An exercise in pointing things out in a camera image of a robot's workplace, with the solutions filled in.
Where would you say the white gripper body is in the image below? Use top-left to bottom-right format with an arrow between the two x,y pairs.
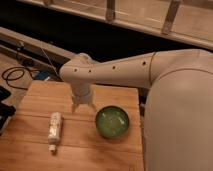
71,84 -> 93,104

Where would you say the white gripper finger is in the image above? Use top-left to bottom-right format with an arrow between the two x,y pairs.
71,103 -> 78,114
88,102 -> 97,112

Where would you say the white plastic bottle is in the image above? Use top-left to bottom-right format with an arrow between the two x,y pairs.
48,112 -> 63,154

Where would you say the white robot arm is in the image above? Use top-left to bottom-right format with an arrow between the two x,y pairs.
60,49 -> 213,171

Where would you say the green ceramic bowl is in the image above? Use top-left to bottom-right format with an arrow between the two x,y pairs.
95,106 -> 130,139

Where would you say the blue small box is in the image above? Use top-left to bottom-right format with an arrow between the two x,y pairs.
34,70 -> 50,80

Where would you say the black device at left edge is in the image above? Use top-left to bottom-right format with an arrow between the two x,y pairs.
0,86 -> 16,136

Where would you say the thin white cable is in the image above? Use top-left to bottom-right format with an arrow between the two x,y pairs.
39,46 -> 61,79

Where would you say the black coiled cable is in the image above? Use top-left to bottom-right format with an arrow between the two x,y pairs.
1,65 -> 36,90

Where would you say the wooden railing frame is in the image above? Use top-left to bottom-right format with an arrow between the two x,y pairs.
18,0 -> 213,50

